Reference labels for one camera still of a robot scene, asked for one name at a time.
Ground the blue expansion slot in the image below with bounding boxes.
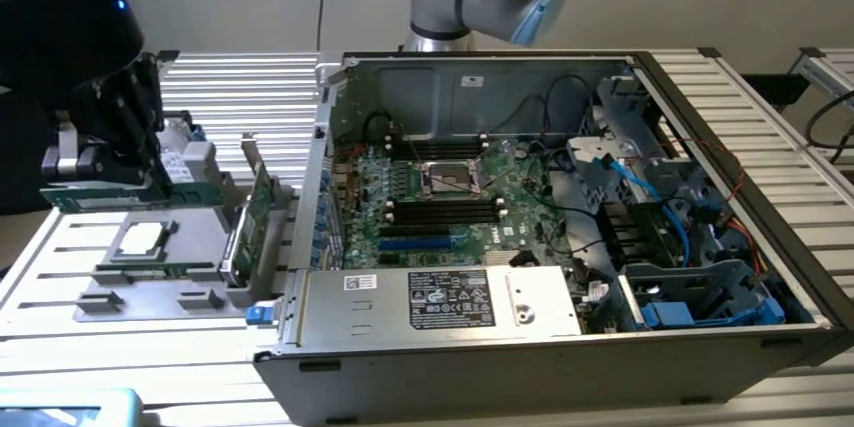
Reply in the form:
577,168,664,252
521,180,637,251
377,237,453,251

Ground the green motherboard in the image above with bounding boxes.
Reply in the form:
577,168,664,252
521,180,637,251
329,139,576,271

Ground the black looped case wire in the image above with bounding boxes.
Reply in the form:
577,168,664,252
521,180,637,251
532,74,596,148

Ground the grey metal disk bay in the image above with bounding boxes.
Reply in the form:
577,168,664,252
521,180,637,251
564,74,675,208

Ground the long black expansion slot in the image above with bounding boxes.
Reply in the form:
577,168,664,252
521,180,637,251
377,225,452,239

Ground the metal CPU socket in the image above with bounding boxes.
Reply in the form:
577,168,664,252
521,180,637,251
410,158,486,201

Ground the green RAM stick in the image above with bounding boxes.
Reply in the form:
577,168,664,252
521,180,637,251
97,261,222,282
38,183,229,212

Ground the black finned heatsink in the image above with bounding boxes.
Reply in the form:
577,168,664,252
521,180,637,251
595,202,671,269

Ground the grey open PC case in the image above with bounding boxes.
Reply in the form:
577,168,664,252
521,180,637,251
249,49,854,424

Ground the blue plastic disk carrier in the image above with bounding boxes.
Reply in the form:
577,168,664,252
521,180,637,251
637,295,783,331

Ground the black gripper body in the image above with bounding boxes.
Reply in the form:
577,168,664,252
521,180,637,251
0,0,146,94

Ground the thin red wire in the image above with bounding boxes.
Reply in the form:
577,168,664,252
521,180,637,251
639,139,747,204

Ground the silver power supply unit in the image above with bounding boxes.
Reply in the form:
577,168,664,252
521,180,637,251
290,265,589,349

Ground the short blue data wire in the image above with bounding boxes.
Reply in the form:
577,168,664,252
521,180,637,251
601,155,652,194

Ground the black RAM slot bank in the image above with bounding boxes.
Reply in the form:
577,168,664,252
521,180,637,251
384,132,486,161
385,198,502,227

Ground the green graphics card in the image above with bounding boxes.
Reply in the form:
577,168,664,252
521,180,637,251
222,132,282,289

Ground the light blue plastic object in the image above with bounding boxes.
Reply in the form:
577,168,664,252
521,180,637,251
0,386,145,427

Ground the silver CPU chip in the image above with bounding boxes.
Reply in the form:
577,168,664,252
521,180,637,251
113,220,176,264

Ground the thick black cable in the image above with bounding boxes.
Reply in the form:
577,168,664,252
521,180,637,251
804,88,854,167

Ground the blue case latch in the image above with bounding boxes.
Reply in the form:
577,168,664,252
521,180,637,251
244,303,276,329

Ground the grey parts rack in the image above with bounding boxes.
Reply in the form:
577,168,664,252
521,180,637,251
70,181,301,324

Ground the long blue data wire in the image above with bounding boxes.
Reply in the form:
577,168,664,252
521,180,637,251
663,196,699,266

